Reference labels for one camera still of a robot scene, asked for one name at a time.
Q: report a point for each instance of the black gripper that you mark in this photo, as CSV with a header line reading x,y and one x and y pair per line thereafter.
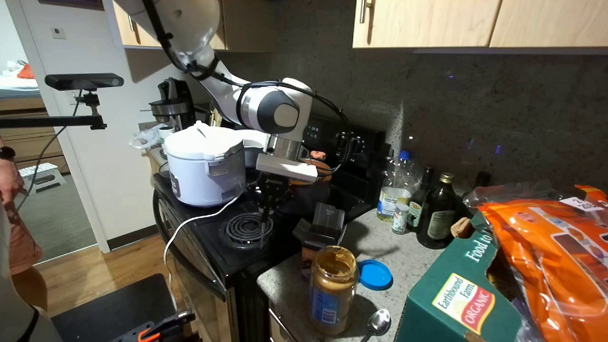
x,y
275,191

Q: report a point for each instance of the tea bag box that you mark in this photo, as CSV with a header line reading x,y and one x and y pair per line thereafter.
x,y
321,235

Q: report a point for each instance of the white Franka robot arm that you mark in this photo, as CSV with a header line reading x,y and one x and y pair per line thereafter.
x,y
273,115

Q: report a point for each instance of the green cardboard produce box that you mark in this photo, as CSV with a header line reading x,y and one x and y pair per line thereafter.
x,y
450,286

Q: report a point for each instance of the orange carrot bag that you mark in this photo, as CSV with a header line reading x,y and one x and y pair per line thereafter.
x,y
558,267

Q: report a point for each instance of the person hand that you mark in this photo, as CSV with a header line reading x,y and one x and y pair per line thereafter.
x,y
9,182

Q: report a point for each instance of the black coil burner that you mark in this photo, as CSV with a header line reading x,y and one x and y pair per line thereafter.
x,y
250,229

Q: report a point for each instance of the black electric stove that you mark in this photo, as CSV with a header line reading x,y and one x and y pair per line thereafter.
x,y
210,254

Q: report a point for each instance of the white rice cooker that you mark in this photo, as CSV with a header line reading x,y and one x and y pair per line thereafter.
x,y
203,168

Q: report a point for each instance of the peanut butter jar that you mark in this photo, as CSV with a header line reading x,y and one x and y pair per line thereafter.
x,y
334,286

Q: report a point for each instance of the blue plastic lid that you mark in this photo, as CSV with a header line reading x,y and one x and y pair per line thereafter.
x,y
376,277

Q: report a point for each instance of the clear plastic water bottle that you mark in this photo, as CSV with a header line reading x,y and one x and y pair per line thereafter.
x,y
397,183

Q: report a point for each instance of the small spice jar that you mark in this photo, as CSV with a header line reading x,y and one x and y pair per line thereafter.
x,y
400,220

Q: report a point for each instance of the slim dark glass bottle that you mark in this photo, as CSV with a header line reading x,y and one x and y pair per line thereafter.
x,y
419,202

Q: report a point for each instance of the black coffee machine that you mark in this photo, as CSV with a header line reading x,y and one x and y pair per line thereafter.
x,y
172,102

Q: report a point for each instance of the metal spoon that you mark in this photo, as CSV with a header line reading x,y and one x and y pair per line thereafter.
x,y
379,322

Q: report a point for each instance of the orange black clamp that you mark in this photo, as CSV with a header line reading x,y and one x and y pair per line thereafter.
x,y
163,328

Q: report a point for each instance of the large dark olive oil bottle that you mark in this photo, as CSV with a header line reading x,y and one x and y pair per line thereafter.
x,y
440,220

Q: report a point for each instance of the brown round stopper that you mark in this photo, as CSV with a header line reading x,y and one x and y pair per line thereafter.
x,y
461,227

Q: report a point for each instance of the white step stool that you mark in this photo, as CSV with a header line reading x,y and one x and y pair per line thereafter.
x,y
41,178

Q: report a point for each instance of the wooden dresser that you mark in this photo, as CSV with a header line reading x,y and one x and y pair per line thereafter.
x,y
32,144

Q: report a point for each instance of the person in reddish clothing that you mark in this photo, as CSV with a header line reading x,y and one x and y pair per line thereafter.
x,y
20,248

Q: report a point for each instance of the wooden upper cabinet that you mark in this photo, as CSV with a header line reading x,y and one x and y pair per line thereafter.
x,y
444,22

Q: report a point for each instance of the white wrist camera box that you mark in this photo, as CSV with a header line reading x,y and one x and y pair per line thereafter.
x,y
288,168

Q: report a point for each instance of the black stereo camera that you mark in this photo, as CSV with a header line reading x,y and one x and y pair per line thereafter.
x,y
83,81

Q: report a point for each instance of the black camera boom stand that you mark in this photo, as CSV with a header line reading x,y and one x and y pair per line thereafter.
x,y
58,119

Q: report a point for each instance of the white wall switch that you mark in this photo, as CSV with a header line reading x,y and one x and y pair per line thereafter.
x,y
58,33

